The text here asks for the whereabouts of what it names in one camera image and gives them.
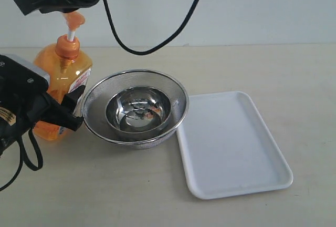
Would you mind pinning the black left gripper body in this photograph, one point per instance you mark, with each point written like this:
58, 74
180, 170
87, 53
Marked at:
23, 100

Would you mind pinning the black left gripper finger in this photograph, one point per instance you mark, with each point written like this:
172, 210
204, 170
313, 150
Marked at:
57, 114
71, 99

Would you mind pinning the orange soap pump bottle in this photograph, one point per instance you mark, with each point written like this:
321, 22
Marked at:
68, 66

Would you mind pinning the small stainless steel bowl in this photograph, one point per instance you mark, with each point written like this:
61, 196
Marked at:
138, 109

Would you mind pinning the steel mesh colander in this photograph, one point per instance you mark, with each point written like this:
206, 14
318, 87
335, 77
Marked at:
95, 101

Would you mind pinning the white plastic tray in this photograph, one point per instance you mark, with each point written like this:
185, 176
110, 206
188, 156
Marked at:
228, 150

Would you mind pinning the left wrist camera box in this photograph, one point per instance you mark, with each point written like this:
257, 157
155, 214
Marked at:
30, 66

